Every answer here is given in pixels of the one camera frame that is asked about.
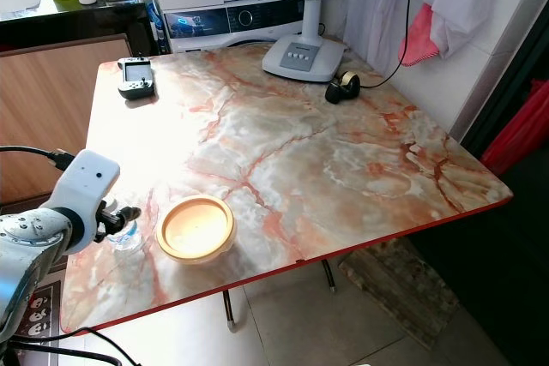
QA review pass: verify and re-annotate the grey handheld controller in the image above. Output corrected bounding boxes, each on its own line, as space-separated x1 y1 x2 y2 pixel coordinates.
118 57 157 100

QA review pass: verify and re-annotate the red fabric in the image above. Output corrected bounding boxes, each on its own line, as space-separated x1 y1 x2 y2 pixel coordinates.
480 79 549 177

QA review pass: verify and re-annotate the brown wooden cabinet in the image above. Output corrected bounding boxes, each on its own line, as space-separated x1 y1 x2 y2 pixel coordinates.
0 33 134 206

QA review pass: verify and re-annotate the yellow round bowl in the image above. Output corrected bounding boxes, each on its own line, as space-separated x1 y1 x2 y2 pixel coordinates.
156 195 237 265

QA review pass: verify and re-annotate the white washing machine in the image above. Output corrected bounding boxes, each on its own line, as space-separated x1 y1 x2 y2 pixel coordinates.
148 0 327 51

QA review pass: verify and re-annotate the grey black table fan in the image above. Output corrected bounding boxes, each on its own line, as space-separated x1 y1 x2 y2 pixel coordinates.
251 0 378 83

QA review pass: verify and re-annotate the black countertop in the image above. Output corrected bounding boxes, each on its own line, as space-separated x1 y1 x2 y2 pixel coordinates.
0 0 151 51

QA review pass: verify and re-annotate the marble pattern folding table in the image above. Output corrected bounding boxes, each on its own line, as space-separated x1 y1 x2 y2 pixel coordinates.
58 43 514 333

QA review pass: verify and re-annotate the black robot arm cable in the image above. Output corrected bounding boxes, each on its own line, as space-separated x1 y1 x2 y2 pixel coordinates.
0 145 76 170

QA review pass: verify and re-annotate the patterned floor mat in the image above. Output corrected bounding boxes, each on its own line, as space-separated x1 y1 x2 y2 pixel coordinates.
21 279 63 341

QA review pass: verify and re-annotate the brown woven doormat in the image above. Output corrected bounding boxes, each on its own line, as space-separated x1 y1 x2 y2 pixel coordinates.
337 237 460 326

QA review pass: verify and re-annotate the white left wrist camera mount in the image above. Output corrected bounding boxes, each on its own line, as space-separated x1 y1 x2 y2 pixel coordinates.
47 150 121 228

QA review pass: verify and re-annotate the black fan power cable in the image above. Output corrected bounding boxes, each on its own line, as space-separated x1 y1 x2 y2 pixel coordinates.
359 0 430 90

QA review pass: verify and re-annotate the black tape dispenser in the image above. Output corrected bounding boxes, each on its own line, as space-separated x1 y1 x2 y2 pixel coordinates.
325 72 362 105

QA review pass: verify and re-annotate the pink cloth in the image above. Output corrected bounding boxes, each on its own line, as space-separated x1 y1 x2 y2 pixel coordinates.
398 3 438 67

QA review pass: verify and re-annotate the blue plastic bottle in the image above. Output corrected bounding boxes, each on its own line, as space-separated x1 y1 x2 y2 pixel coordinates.
146 2 166 51

